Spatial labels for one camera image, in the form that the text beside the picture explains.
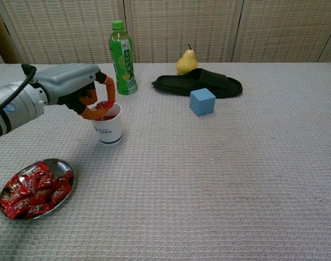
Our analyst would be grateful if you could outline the light blue foam cube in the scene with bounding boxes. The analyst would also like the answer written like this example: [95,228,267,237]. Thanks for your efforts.
[189,88,217,117]

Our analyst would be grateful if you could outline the brown wooden board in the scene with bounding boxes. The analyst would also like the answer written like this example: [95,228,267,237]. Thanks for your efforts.
[0,0,22,65]

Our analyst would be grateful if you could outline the black slipper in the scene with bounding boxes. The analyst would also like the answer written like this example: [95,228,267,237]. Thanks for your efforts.
[150,67,243,99]

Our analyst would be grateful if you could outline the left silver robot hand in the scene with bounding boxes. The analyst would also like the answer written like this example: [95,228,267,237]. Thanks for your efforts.
[33,64,117,120]

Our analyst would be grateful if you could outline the round silver metal plate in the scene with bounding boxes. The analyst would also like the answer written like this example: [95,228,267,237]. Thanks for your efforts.
[0,158,76,220]

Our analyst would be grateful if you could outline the yellow pear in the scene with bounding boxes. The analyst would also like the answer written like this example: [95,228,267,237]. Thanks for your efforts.
[176,44,198,76]

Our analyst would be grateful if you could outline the white woven tablecloth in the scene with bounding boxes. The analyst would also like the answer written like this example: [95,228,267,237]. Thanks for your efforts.
[0,62,331,261]

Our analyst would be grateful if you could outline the green plastic drink bottle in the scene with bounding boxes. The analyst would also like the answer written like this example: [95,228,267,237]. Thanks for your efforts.
[108,19,138,96]

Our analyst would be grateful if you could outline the red candy packets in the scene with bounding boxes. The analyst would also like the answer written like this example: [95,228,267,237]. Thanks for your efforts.
[1,161,74,220]

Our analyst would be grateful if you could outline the white paper cup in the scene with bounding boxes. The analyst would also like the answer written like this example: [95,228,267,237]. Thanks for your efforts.
[90,103,123,147]

